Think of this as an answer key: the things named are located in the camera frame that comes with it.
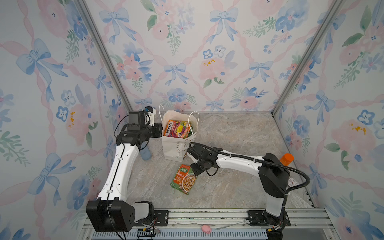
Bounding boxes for aluminium enclosure frame post right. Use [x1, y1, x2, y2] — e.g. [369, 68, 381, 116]
[271, 0, 345, 117]

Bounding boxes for orange pill bottle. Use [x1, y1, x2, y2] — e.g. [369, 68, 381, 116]
[280, 153, 295, 166]

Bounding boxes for pink small ball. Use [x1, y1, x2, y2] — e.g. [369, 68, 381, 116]
[201, 225, 212, 234]

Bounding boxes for black corrugated cable conduit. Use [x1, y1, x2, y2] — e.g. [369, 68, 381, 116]
[188, 142, 311, 195]

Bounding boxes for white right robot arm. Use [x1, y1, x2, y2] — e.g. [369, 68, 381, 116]
[187, 143, 290, 227]

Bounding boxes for green orange snack packet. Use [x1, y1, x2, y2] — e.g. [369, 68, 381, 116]
[170, 165, 197, 195]

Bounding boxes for aluminium enclosure frame post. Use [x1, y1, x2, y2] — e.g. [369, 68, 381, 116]
[271, 0, 345, 117]
[74, 0, 133, 112]

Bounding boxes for light blue oval object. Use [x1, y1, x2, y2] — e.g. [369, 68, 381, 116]
[140, 146, 152, 161]

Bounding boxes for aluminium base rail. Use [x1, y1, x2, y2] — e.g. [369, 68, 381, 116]
[78, 209, 340, 240]

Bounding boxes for small white card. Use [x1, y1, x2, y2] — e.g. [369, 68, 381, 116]
[288, 178, 299, 188]

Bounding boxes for orange Fox's candy bag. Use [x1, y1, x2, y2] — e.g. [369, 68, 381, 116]
[163, 120, 193, 139]

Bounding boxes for aluminium enclosure frame post left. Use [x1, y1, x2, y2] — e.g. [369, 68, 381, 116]
[74, 0, 133, 112]

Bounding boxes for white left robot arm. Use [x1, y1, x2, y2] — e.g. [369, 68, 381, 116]
[86, 106, 163, 233]

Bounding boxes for white printed paper bag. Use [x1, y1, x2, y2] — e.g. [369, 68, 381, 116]
[159, 105, 200, 162]

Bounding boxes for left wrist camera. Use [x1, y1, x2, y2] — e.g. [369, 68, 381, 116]
[144, 106, 156, 127]

